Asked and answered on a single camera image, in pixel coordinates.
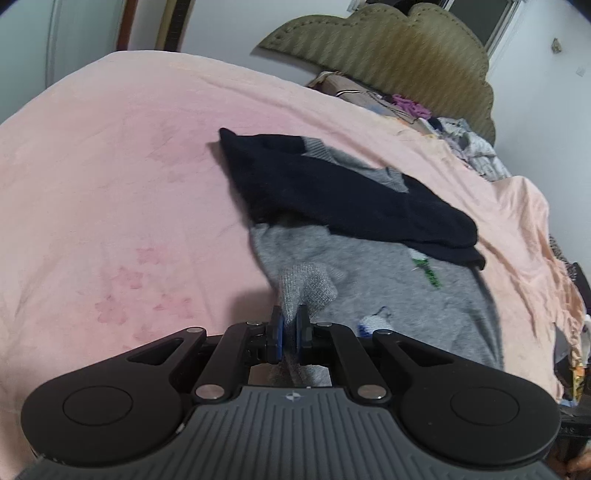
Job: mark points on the gold standing air conditioner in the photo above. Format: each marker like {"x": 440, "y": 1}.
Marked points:
{"x": 174, "y": 23}

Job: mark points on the olive padded headboard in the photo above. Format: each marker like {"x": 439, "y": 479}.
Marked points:
{"x": 392, "y": 46}

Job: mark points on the grey and navy knit sweater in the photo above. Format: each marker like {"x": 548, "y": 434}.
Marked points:
{"x": 351, "y": 203}

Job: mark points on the brown cardboard box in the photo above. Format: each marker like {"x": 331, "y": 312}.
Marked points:
{"x": 351, "y": 90}

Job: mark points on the colourful printed cloth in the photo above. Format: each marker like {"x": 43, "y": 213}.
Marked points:
{"x": 577, "y": 360}

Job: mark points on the leopard print cloth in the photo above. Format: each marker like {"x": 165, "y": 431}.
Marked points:
{"x": 565, "y": 263}

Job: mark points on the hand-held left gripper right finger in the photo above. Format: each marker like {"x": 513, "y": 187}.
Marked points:
{"x": 301, "y": 339}

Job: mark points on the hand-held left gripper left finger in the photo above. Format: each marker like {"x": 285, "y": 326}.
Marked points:
{"x": 277, "y": 339}

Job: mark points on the purple cloth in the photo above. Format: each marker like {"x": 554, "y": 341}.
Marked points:
{"x": 411, "y": 106}

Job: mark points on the pile of light clothes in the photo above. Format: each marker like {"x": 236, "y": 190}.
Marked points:
{"x": 471, "y": 145}

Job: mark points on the dark window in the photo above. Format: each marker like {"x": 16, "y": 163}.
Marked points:
{"x": 480, "y": 18}

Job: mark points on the brown wooden door frame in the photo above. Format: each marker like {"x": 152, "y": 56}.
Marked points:
{"x": 125, "y": 23}

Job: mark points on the pink blanket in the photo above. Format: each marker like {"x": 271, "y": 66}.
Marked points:
{"x": 115, "y": 184}

